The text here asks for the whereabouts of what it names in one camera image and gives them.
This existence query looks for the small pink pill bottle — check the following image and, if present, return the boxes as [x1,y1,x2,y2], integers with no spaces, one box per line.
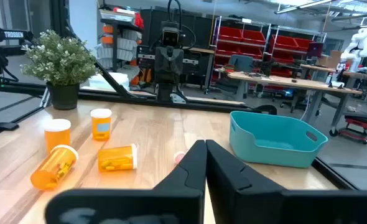
[173,151,187,166]

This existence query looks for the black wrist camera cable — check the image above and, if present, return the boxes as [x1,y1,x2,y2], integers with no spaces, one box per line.
[167,0,197,50]

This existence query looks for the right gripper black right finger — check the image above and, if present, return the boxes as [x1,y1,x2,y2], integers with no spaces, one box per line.
[205,139,367,224]

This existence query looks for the gray office chair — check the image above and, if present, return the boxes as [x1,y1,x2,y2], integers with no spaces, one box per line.
[216,54,255,102]

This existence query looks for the teal plastic bin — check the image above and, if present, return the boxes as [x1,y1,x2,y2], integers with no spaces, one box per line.
[229,110,329,169]

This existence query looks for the dark red laptop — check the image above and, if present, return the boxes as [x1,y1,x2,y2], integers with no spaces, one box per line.
[307,42,324,58]

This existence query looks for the orange pill bottle white label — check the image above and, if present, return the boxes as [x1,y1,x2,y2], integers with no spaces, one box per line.
[90,108,113,142]

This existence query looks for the long wooden work table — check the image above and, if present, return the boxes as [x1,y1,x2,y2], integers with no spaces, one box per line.
[225,70,363,138]

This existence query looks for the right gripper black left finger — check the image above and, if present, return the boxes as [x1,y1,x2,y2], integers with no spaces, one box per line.
[44,139,208,224]

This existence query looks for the orange pill bottle white cap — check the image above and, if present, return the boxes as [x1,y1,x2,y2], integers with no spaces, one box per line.
[42,118,72,155]
[97,142,139,173]
[30,144,80,191]

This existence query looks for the potted artificial plant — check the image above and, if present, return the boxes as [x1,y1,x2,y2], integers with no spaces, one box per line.
[20,29,102,111]

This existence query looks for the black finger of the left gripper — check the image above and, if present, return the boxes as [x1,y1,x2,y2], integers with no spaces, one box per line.
[164,57,171,85]
[169,57,177,85]

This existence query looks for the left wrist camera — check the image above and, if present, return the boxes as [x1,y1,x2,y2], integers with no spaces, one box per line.
[160,21,181,47]

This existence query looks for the metal shelf with red bins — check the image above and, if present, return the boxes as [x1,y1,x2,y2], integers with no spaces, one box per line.
[212,16,273,75]
[269,26,326,74]

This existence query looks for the black shelf orange parts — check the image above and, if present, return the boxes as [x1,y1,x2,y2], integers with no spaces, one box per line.
[99,7,144,86]

